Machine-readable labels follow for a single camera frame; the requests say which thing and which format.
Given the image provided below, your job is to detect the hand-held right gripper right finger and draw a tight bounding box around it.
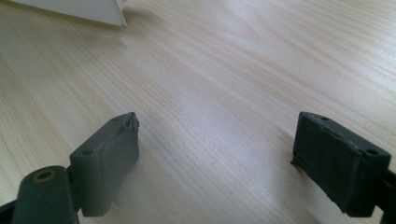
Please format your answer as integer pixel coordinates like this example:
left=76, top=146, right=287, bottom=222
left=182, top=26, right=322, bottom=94
left=290, top=111, right=393, bottom=218

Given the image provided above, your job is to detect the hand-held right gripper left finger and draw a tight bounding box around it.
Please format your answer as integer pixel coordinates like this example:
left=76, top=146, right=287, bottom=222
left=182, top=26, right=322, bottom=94
left=68, top=111, right=141, bottom=218

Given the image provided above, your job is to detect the white book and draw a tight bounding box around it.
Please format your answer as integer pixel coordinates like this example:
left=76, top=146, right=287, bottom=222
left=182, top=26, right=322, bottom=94
left=8, top=0, right=128, bottom=28

